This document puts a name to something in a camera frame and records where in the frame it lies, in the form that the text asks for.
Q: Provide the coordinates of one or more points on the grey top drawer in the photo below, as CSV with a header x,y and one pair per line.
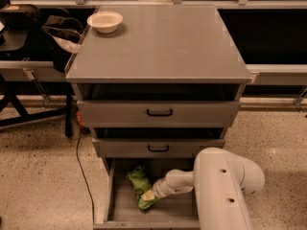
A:
x,y
158,105

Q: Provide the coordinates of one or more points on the black bag on table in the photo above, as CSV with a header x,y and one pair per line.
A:
x,y
19,17

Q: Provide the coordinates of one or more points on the black middle drawer handle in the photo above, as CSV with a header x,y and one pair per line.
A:
x,y
157,148

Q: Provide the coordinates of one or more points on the grey middle drawer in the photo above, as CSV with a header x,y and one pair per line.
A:
x,y
153,142

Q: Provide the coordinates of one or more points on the black drawer handle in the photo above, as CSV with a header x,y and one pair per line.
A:
x,y
162,113
157,148

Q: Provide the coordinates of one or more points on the black top drawer handle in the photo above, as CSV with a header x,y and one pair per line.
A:
x,y
162,113

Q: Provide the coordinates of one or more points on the grey drawer cabinet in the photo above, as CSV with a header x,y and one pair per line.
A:
x,y
161,44

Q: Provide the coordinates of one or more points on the black folding table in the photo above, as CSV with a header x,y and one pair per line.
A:
x,y
27,68

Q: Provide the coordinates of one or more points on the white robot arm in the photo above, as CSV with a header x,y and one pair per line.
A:
x,y
220,180

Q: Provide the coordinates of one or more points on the grey open bottom drawer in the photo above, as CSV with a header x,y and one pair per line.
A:
x,y
175,212

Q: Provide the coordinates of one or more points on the white bowl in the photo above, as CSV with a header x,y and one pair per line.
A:
x,y
105,22

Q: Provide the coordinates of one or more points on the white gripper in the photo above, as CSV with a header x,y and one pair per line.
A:
x,y
158,188

